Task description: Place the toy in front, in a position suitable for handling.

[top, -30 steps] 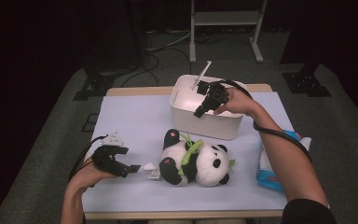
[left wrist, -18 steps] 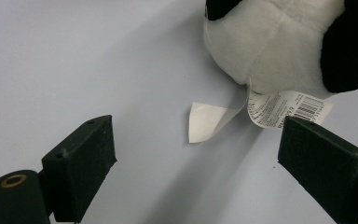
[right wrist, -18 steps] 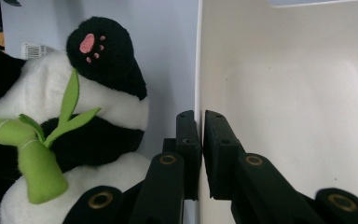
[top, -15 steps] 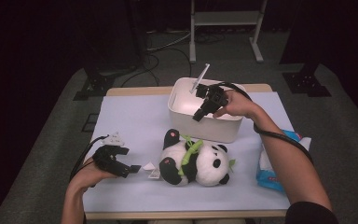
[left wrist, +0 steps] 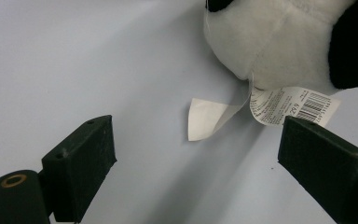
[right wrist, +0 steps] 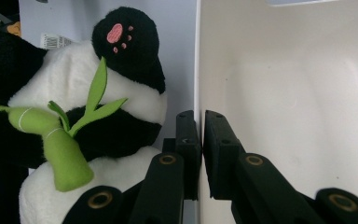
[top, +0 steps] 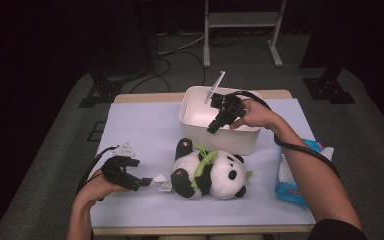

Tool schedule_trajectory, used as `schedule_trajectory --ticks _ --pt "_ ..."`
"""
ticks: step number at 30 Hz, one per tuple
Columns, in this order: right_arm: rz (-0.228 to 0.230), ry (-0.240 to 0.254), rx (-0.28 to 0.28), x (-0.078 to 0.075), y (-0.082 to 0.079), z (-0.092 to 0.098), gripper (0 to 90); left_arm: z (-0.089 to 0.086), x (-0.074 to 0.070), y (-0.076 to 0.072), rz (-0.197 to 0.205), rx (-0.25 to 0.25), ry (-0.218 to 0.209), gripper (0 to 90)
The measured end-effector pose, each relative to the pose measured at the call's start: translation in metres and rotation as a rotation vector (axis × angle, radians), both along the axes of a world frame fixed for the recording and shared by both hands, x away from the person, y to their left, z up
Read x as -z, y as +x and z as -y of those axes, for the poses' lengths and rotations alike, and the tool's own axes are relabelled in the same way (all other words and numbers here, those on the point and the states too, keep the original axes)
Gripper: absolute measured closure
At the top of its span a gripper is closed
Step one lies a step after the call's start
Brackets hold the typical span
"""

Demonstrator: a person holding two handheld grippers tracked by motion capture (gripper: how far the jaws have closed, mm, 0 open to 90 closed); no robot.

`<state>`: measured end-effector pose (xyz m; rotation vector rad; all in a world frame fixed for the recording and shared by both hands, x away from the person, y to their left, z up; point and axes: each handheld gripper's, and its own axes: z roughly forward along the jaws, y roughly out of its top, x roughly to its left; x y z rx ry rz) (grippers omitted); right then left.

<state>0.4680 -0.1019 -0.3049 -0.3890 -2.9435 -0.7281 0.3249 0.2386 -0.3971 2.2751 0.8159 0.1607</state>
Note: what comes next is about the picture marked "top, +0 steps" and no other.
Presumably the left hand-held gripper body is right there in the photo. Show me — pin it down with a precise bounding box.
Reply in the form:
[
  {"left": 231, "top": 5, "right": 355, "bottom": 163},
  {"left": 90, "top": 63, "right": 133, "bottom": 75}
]
[{"left": 100, "top": 142, "right": 137, "bottom": 191}]

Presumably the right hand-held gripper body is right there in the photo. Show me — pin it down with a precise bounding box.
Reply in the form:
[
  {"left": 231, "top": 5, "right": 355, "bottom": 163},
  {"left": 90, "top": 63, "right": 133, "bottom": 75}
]
[{"left": 204, "top": 70, "right": 248, "bottom": 127}]

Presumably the white plastic storage bin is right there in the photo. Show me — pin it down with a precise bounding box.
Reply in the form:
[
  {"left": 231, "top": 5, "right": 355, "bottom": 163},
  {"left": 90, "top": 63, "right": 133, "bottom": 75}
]
[{"left": 178, "top": 85, "right": 263, "bottom": 157}]

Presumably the panda plush toy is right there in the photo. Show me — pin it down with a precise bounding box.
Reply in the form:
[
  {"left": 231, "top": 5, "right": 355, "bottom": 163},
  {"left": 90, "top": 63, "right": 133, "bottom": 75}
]
[{"left": 152, "top": 137, "right": 254, "bottom": 201}]

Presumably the blue wet wipes packet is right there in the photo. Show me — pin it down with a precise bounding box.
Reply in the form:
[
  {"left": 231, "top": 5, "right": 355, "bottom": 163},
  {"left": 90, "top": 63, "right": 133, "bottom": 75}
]
[{"left": 273, "top": 138, "right": 335, "bottom": 208}]

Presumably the person's right hand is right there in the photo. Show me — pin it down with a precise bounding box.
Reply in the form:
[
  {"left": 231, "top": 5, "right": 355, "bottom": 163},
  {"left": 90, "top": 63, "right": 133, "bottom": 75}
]
[{"left": 229, "top": 99, "right": 283, "bottom": 133}]

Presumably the person's left hand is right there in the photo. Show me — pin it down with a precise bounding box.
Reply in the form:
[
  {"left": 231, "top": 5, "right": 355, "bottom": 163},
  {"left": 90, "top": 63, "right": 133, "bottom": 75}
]
[{"left": 73, "top": 169, "right": 128, "bottom": 210}]

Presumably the black stand base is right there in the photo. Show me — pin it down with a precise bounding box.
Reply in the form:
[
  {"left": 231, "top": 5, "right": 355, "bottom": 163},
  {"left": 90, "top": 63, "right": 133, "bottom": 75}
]
[
  {"left": 302, "top": 64, "right": 357, "bottom": 105},
  {"left": 78, "top": 71, "right": 125, "bottom": 109}
]

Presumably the white metal stand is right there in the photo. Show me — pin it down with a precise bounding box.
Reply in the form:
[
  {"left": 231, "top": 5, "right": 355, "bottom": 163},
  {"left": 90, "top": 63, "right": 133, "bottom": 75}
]
[{"left": 202, "top": 0, "right": 288, "bottom": 69}]

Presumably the dark upright stand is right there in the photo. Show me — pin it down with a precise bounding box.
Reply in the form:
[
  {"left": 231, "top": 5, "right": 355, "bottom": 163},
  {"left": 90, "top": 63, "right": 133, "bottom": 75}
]
[{"left": 134, "top": 0, "right": 159, "bottom": 71}]

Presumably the person's black top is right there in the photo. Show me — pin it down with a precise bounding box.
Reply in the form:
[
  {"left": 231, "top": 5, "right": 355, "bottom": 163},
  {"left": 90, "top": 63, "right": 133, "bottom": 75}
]
[{"left": 308, "top": 218, "right": 368, "bottom": 240}]

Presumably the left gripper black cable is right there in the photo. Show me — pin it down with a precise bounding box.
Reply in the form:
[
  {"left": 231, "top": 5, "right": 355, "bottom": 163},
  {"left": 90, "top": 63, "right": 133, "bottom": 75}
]
[{"left": 75, "top": 145, "right": 120, "bottom": 196}]

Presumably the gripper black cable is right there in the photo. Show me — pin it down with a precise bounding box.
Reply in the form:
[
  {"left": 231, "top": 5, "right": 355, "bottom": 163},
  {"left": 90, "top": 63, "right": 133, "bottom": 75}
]
[
  {"left": 75, "top": 145, "right": 120, "bottom": 196},
  {"left": 233, "top": 90, "right": 342, "bottom": 179}
]

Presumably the bundle of floor cables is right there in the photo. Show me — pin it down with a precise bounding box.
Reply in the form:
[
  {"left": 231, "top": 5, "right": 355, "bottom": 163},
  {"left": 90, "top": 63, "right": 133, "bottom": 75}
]
[{"left": 126, "top": 29, "right": 244, "bottom": 95}]

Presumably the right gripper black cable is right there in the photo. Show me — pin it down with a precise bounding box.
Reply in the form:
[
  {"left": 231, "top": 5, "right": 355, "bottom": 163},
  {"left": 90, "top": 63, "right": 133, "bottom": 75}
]
[{"left": 233, "top": 90, "right": 342, "bottom": 179}]

